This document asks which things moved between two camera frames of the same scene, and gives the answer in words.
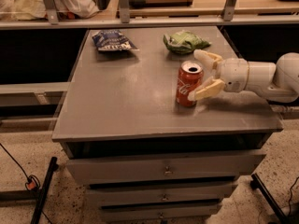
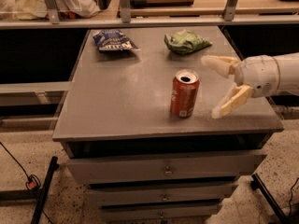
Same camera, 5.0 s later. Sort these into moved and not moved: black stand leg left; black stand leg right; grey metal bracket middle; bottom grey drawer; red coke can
Moved: red coke can
Not moved: grey metal bracket middle; bottom grey drawer; black stand leg right; black stand leg left
